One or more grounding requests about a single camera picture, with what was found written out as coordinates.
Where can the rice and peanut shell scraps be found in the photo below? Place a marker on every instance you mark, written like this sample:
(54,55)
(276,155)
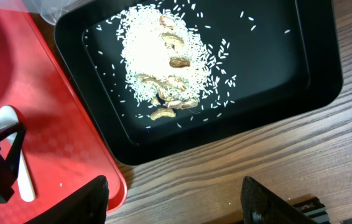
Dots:
(182,64)

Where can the red plastic serving tray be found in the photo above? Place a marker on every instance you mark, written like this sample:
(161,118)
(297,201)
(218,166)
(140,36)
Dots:
(62,148)

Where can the clear plastic waste bin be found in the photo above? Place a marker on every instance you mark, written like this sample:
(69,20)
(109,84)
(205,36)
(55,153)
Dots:
(49,10)

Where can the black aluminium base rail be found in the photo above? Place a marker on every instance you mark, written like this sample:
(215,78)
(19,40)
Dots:
(314,209)

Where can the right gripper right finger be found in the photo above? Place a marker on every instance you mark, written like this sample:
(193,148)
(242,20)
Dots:
(261,206)

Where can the white plastic spoon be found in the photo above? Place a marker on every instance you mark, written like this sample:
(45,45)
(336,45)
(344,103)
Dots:
(8,116)

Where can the black plastic waste tray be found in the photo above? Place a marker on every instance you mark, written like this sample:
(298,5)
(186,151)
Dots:
(320,82)

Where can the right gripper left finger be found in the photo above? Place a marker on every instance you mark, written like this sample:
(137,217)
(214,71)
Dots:
(86,205)

